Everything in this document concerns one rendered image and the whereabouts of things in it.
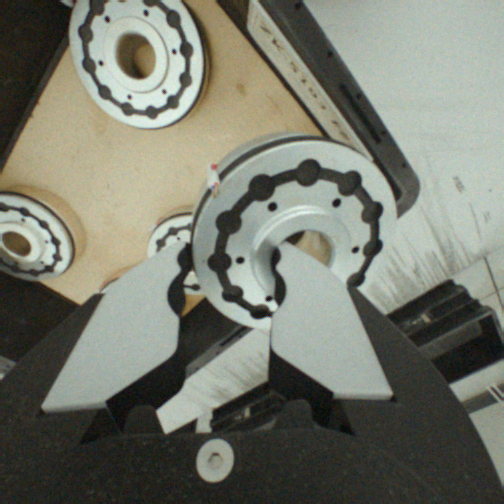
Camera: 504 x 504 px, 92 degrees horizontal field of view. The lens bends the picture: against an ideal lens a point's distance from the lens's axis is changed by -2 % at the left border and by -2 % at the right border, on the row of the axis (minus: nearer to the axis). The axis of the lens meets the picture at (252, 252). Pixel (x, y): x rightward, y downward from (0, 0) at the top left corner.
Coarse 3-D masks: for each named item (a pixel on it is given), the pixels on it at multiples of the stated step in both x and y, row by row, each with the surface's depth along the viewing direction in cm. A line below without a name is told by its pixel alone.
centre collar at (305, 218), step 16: (304, 208) 11; (320, 208) 11; (272, 224) 11; (288, 224) 11; (304, 224) 11; (320, 224) 11; (336, 224) 11; (256, 240) 11; (272, 240) 11; (336, 240) 11; (256, 256) 11; (272, 256) 11; (336, 256) 12; (256, 272) 11; (272, 272) 12; (336, 272) 12; (272, 288) 12
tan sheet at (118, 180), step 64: (192, 0) 20; (64, 64) 21; (256, 64) 22; (64, 128) 24; (128, 128) 24; (192, 128) 24; (256, 128) 25; (64, 192) 27; (128, 192) 27; (192, 192) 27; (128, 256) 31
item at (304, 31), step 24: (264, 0) 13; (288, 0) 13; (288, 24) 13; (312, 24) 13; (312, 48) 14; (336, 72) 14; (336, 96) 15; (360, 96) 15; (360, 120) 16; (384, 144) 16; (384, 168) 17; (408, 168) 17; (408, 192) 18; (240, 336) 24; (0, 360) 24; (192, 360) 26
